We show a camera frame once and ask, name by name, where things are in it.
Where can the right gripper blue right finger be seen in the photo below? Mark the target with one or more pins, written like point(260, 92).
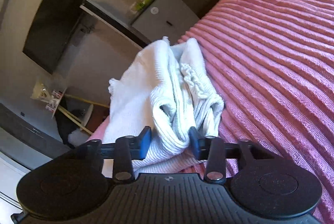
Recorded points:
point(211, 149)

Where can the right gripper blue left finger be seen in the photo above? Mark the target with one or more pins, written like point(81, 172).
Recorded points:
point(130, 148)

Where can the white ribbed knit sweater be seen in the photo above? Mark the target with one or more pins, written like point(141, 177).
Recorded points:
point(166, 88)

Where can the round yellow-legged side table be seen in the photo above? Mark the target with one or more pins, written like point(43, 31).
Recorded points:
point(85, 114)

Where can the black garment on table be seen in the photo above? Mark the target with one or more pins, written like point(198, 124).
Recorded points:
point(69, 132)

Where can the wrapped flower bouquet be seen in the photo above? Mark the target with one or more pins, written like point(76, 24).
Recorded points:
point(42, 93)

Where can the grey bedside cabinet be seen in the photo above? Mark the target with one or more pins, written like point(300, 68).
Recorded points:
point(170, 18)

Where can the pink corduroy bed cover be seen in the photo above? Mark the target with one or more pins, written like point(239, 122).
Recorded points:
point(271, 61)

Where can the wall-mounted black television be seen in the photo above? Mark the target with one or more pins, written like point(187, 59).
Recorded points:
point(52, 28)

